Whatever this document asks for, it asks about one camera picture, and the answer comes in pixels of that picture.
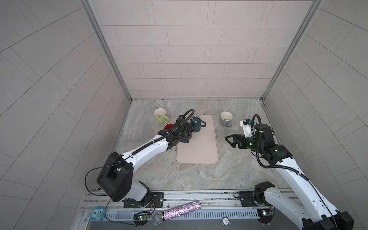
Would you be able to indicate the beige rectangular tray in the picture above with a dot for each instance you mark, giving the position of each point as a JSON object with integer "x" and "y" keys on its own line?
{"x": 202, "y": 147}

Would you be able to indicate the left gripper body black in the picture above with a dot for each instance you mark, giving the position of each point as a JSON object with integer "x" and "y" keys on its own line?
{"x": 184, "y": 137}

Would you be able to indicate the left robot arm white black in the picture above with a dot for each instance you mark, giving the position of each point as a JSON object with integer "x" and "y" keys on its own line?
{"x": 116, "y": 176}

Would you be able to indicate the light green mug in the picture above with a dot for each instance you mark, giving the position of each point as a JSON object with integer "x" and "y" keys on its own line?
{"x": 161, "y": 116}

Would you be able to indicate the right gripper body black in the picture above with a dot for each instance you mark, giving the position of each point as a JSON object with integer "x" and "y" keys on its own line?
{"x": 252, "y": 143}

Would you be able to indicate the black mug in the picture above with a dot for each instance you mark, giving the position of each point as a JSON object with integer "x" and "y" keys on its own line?
{"x": 189, "y": 129}

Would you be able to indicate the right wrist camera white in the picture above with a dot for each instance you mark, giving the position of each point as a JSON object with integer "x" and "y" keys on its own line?
{"x": 246, "y": 125}

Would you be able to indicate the circuit board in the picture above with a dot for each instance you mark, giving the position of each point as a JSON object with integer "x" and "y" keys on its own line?
{"x": 265, "y": 216}
{"x": 142, "y": 216}

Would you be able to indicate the left circuit board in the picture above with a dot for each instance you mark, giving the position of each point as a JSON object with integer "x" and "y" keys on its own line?
{"x": 142, "y": 216}

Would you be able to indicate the right circuit board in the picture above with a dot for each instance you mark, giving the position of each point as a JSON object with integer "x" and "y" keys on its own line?
{"x": 265, "y": 216}

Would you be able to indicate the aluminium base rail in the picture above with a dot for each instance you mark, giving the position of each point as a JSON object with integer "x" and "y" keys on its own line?
{"x": 161, "y": 200}

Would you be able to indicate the white mug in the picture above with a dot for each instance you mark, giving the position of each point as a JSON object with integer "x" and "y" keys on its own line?
{"x": 169, "y": 126}

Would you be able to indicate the blue owl figure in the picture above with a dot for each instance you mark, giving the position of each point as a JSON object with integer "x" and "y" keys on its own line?
{"x": 97, "y": 214}

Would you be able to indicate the grey mug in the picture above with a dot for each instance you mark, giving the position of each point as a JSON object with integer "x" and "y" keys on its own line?
{"x": 226, "y": 119}

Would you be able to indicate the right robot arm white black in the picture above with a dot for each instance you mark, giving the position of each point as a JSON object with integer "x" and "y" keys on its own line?
{"x": 315, "y": 211}

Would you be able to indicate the dark green faceted mug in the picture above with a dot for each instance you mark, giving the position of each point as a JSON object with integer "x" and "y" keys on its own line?
{"x": 197, "y": 124}

